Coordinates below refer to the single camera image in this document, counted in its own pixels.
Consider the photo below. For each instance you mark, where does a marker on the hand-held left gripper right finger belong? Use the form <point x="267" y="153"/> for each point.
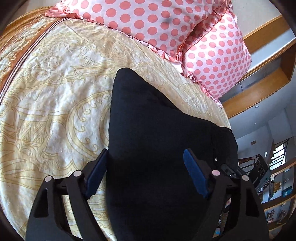
<point x="194" y="173"/>

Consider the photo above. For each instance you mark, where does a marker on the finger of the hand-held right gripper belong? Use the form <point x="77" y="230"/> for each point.
<point x="229" y="171"/>

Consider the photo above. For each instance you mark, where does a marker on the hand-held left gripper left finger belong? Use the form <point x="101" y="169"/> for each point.
<point x="96" y="176"/>

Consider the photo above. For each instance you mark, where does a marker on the black pants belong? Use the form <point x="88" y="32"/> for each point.
<point x="157" y="139"/>

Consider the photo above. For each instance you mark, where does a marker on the wooden stair railing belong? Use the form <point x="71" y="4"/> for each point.
<point x="246" y="162"/>

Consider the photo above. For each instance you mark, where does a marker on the black speaker box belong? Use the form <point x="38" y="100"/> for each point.
<point x="261" y="170"/>

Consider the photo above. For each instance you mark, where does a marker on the window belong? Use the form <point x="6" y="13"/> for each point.
<point x="278" y="155"/>

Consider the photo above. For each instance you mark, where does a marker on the wooden display shelf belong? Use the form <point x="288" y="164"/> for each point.
<point x="277" y="204"/>

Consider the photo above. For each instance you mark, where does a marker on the blue box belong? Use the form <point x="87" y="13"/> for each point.
<point x="286" y="192"/>

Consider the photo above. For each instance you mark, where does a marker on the wooden headboard shelf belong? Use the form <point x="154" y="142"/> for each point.
<point x="254" y="95"/>

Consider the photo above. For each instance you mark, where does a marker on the yellow patterned bedspread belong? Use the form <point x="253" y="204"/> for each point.
<point x="57" y="104"/>

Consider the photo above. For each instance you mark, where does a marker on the pink polka dot pillow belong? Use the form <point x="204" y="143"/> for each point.
<point x="138" y="20"/>
<point x="219" y="58"/>

